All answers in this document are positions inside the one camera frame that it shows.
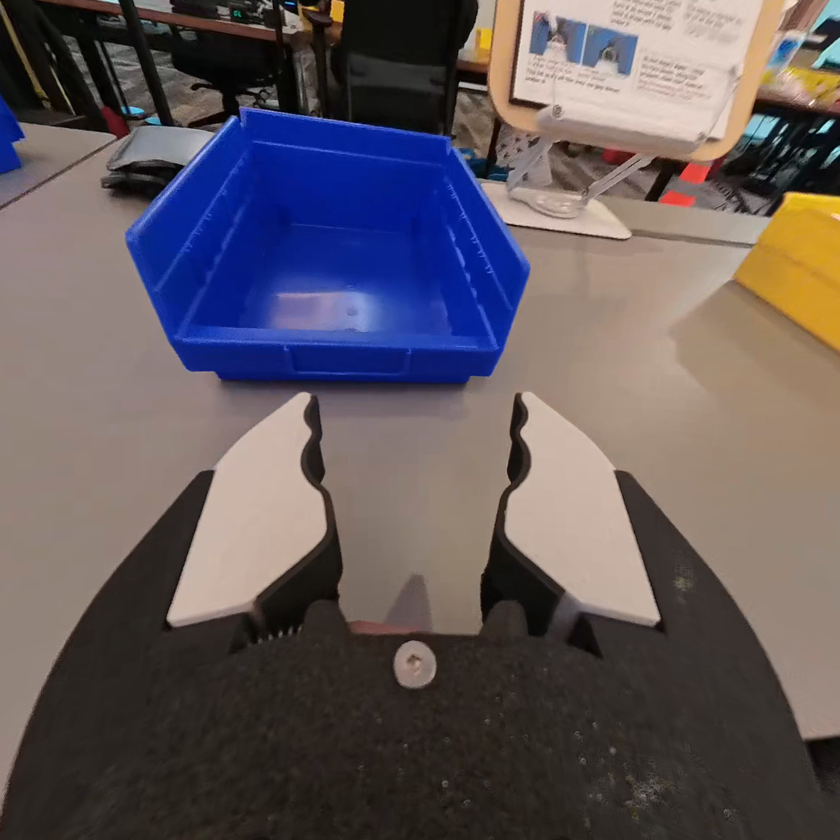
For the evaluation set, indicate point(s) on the black office chair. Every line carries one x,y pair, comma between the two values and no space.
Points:
394,65
223,59

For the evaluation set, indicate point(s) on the blue plastic bin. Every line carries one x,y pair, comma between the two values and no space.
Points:
328,295
10,144

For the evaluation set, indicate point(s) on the printed instruction sheet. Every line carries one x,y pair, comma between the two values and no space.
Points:
623,79

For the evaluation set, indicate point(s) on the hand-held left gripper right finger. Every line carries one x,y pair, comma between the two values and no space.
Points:
571,518

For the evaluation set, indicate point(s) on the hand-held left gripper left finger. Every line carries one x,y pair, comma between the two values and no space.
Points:
256,518

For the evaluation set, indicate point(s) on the grey and black pouch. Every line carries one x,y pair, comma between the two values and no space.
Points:
157,148

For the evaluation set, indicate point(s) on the orange traffic cone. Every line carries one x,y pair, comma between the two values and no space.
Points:
689,180

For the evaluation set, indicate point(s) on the printed cardboard box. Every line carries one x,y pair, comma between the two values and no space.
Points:
518,141

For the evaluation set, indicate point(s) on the yellow plastic bin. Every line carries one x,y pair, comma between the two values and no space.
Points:
800,262

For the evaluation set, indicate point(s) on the person's left hand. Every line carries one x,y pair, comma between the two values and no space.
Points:
384,628

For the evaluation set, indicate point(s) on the blue plastic crate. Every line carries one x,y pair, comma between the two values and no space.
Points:
482,164

